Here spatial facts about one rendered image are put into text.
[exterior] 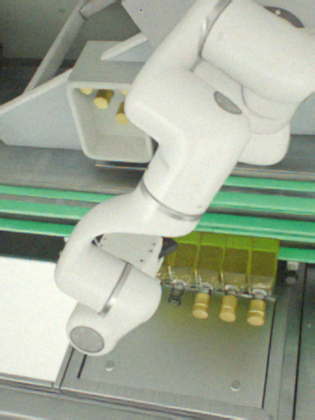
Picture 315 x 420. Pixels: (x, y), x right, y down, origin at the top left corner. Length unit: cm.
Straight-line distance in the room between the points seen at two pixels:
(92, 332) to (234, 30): 42
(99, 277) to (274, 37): 35
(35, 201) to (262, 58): 95
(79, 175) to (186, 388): 58
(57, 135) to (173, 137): 96
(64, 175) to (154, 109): 90
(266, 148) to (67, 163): 72
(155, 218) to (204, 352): 73
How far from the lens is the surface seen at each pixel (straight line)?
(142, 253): 94
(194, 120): 63
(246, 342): 139
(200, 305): 127
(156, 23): 122
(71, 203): 149
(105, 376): 138
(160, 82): 65
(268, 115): 85
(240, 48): 68
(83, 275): 77
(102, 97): 137
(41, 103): 153
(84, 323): 82
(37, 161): 159
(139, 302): 77
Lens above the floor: 183
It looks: 40 degrees down
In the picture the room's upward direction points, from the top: 163 degrees counter-clockwise
